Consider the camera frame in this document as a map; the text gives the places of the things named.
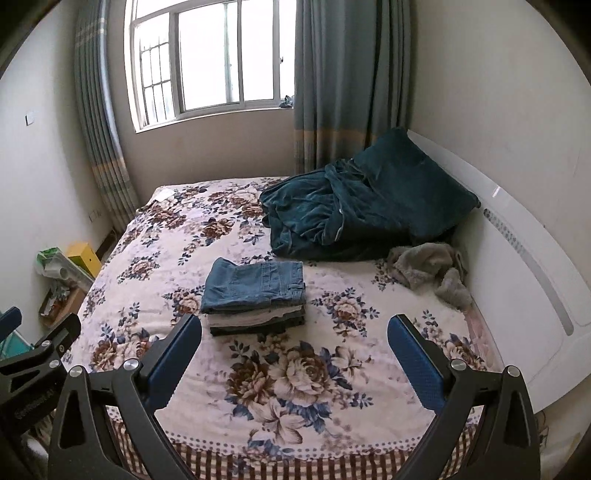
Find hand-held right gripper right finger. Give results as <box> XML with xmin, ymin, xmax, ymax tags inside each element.
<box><xmin>387</xmin><ymin>315</ymin><xmax>542</xmax><ymax>480</ymax></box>

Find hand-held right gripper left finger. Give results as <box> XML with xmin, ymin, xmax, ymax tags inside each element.
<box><xmin>46</xmin><ymin>314</ymin><xmax>203</xmax><ymax>480</ymax></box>

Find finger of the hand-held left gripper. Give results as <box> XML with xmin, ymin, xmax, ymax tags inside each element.
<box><xmin>0</xmin><ymin>307</ymin><xmax>23</xmax><ymax>342</ymax></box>
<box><xmin>0</xmin><ymin>315</ymin><xmax>82</xmax><ymax>374</ymax></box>

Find blue denim pants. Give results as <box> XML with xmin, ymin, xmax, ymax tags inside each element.
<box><xmin>201</xmin><ymin>257</ymin><xmax>308</xmax><ymax>317</ymax></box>

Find cardboard box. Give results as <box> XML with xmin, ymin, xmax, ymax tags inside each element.
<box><xmin>39</xmin><ymin>286</ymin><xmax>86</xmax><ymax>328</ymax></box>

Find green white rack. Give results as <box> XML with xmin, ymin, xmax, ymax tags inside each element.
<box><xmin>0</xmin><ymin>323</ymin><xmax>35</xmax><ymax>363</ymax></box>

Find pink patterned mattress sheet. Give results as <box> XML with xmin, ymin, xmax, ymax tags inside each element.
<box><xmin>462</xmin><ymin>307</ymin><xmax>504</xmax><ymax>374</ymax></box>

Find yellow box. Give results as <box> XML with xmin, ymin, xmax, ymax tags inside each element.
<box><xmin>67</xmin><ymin>242</ymin><xmax>102</xmax><ymax>280</ymax></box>

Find grey fluffy cloth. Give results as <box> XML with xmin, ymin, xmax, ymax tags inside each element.
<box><xmin>387</xmin><ymin>242</ymin><xmax>474</xmax><ymax>309</ymax></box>

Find white headboard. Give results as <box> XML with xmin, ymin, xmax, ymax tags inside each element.
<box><xmin>406</xmin><ymin>129</ymin><xmax>591</xmax><ymax>398</ymax></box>

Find floral blanket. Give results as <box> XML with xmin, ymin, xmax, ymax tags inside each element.
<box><xmin>60</xmin><ymin>178</ymin><xmax>502</xmax><ymax>450</ymax></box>

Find teal velvet pillow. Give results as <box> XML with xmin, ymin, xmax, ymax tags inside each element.
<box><xmin>353</xmin><ymin>127</ymin><xmax>481</xmax><ymax>245</ymax></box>

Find teal velvet quilt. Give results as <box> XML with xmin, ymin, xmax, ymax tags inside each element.
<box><xmin>259</xmin><ymin>157</ymin><xmax>416</xmax><ymax>259</ymax></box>

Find grey striped curtain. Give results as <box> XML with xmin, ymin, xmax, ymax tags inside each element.
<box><xmin>291</xmin><ymin>0</ymin><xmax>411</xmax><ymax>176</ymax></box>
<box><xmin>74</xmin><ymin>0</ymin><xmax>141</xmax><ymax>232</ymax></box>

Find window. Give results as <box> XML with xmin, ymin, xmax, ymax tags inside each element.
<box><xmin>124</xmin><ymin>0</ymin><xmax>296</xmax><ymax>134</ymax></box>

